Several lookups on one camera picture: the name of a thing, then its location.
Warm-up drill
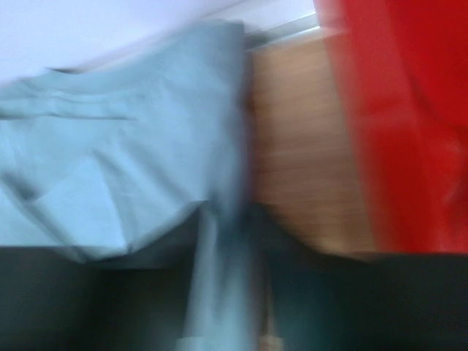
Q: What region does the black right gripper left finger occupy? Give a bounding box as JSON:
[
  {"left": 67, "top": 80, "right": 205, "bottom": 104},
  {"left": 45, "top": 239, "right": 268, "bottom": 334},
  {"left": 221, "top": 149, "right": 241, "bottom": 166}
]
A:
[{"left": 1, "top": 215, "right": 199, "bottom": 350}]

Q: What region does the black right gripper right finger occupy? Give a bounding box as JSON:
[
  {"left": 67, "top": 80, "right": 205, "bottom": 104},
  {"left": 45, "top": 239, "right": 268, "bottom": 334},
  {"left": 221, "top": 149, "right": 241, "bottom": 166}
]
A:
[{"left": 252, "top": 204, "right": 467, "bottom": 350}]

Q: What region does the light blue t shirt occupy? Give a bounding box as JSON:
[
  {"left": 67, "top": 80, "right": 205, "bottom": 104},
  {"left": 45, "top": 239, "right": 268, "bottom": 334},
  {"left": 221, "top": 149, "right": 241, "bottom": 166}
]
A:
[{"left": 1, "top": 21, "right": 259, "bottom": 350}]

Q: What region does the red plastic bin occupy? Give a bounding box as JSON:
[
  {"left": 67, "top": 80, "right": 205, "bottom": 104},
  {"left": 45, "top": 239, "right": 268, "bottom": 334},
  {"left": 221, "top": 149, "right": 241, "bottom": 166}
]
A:
[{"left": 315, "top": 1, "right": 467, "bottom": 254}]

